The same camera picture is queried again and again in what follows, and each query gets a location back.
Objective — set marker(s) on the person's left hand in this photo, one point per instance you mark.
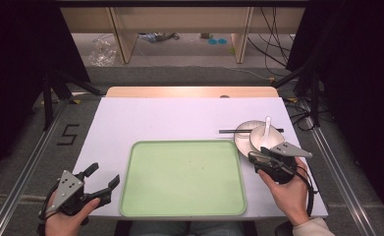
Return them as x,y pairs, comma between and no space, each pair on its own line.
65,224

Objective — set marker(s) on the black chopstick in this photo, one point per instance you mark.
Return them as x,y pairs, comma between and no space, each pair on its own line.
229,130

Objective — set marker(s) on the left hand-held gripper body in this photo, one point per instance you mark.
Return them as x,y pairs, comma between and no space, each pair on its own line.
67,189

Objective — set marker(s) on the clear plastic bag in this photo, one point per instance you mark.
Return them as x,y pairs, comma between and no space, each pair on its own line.
102,50

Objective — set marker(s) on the light green plastic tray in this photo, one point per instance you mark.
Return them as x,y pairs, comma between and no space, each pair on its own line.
183,178

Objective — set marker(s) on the black metal stand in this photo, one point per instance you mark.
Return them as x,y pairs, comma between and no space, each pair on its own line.
50,98
312,95

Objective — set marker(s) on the person's right hand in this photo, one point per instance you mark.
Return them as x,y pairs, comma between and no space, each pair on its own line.
289,196

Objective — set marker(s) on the white ceramic spoon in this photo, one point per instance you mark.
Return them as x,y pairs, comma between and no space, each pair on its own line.
266,136

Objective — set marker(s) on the blue round disc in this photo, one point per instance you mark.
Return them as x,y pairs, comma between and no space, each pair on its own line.
222,41
212,41

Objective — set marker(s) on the crumpled clutter on floor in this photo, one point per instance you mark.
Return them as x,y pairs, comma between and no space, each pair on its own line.
158,36

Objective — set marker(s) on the aluminium floor rail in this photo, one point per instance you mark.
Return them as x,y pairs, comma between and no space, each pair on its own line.
22,177
338,170

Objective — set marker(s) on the black curtain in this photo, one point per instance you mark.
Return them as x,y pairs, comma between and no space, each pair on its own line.
16,82
359,98

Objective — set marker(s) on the wooden desk frame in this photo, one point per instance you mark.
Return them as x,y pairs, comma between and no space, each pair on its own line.
179,19

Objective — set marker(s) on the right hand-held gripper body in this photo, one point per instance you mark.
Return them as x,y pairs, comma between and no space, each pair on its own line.
278,165

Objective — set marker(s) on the white bowl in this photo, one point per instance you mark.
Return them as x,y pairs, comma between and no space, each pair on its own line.
277,135

